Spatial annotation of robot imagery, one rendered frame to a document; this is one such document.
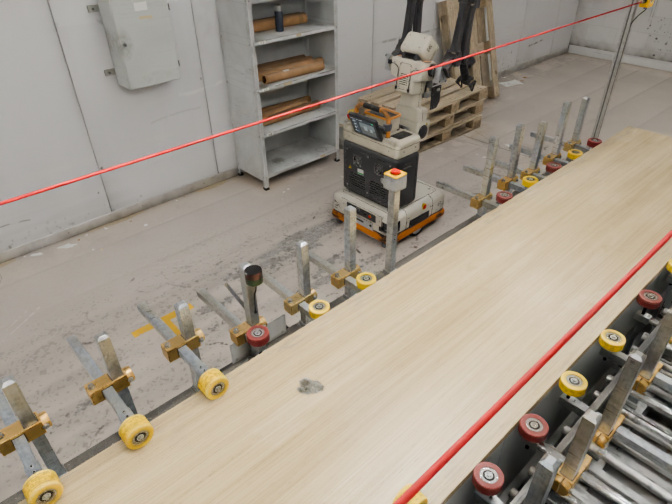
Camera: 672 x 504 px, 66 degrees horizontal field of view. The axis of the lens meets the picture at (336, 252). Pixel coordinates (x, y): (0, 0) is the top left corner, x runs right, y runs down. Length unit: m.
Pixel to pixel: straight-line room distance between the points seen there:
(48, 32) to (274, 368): 2.97
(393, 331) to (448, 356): 0.21
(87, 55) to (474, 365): 3.36
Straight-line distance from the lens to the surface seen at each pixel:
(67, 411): 3.11
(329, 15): 4.84
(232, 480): 1.52
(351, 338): 1.82
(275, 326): 2.08
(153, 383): 3.06
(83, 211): 4.47
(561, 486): 1.64
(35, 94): 4.13
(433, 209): 4.04
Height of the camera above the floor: 2.18
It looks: 35 degrees down
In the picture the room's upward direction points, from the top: 1 degrees counter-clockwise
